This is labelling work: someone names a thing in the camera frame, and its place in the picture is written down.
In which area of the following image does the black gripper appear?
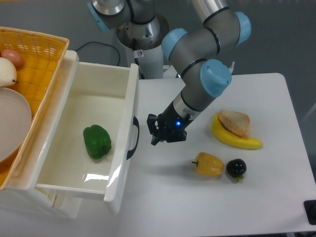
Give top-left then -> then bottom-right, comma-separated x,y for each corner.
147,107 -> 187,145

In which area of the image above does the white drawer cabinet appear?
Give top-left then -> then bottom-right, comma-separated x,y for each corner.
0,50 -> 82,218

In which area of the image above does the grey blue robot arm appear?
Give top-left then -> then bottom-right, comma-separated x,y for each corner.
87,0 -> 251,145

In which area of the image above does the toasted bread slice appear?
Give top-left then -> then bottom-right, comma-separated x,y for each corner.
218,110 -> 251,138

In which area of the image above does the yellow woven basket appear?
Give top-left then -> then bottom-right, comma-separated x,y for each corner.
0,27 -> 69,190

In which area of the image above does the yellow bell pepper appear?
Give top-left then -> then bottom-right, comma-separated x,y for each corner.
191,152 -> 224,177

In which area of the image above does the green bell pepper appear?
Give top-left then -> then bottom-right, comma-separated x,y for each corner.
83,124 -> 112,159

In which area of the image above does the dark purple eggplant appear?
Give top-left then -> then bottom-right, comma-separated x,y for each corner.
226,158 -> 247,182

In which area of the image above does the yellow banana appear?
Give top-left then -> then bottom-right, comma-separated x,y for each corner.
211,114 -> 263,150

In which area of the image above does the beige round plate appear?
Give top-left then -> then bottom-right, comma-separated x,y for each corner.
0,88 -> 32,161

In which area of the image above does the white pear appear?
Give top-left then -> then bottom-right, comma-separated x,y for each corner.
0,57 -> 17,87

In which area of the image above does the black cable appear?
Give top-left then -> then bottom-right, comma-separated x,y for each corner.
74,40 -> 120,66

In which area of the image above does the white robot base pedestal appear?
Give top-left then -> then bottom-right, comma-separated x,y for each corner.
116,13 -> 170,79

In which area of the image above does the white top drawer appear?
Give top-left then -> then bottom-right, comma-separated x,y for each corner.
36,62 -> 139,214

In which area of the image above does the red apple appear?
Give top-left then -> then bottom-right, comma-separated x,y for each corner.
0,49 -> 24,70

